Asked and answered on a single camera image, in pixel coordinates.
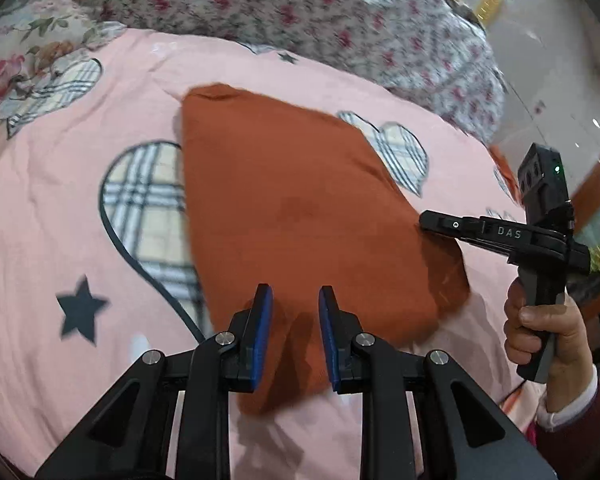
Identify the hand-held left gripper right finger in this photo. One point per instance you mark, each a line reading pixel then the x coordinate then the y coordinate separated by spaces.
pixel 327 340

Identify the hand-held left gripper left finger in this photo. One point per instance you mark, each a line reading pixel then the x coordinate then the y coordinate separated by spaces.
pixel 261 340

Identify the person's right forearm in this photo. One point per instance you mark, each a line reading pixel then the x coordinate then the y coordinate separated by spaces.
pixel 580 435

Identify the ruffled floral pillow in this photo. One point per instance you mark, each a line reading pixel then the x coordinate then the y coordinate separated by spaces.
pixel 25 60

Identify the person's right hand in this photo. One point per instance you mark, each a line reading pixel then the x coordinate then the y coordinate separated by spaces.
pixel 572 345

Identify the orange knit sweater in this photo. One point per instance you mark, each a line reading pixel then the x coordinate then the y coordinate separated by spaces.
pixel 290 200

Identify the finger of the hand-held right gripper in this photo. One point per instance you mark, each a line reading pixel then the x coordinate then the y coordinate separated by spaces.
pixel 445 224

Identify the brown wooden furniture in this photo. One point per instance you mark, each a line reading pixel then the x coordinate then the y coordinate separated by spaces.
pixel 597 180

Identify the pink printed bed sheet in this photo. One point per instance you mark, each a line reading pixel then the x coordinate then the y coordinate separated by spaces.
pixel 55 220

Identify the orange cloth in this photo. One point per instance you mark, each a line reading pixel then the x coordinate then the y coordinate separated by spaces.
pixel 506 172

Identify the white red-flowered quilt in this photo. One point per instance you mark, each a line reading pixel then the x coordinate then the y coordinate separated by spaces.
pixel 330 15

